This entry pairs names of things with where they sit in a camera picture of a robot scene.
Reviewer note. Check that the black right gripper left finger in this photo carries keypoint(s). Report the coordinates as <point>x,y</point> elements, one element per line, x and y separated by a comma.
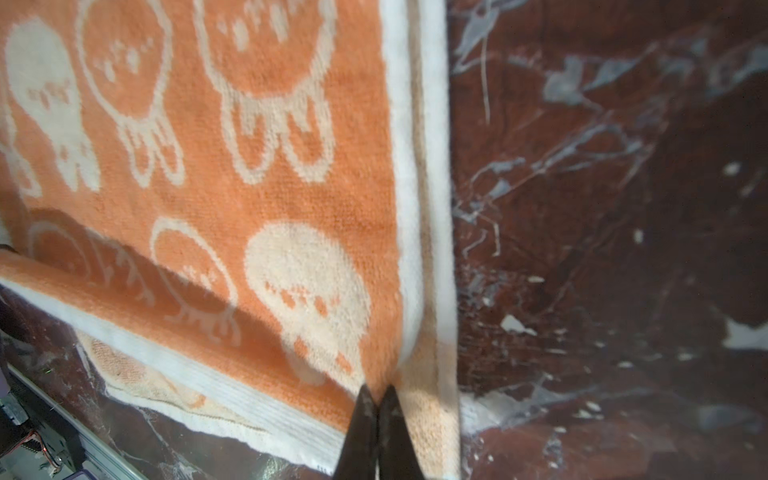
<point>359,457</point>

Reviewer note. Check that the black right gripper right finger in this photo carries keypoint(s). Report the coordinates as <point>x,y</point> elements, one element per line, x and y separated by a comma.
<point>397,458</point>

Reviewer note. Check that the orange patterned towel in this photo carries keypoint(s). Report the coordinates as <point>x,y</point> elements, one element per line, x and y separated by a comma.
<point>242,209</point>

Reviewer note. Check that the aluminium frame profile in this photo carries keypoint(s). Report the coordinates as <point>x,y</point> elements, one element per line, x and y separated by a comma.
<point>101,461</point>

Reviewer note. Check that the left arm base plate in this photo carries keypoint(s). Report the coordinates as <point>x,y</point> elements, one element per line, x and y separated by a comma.
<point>37,442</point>

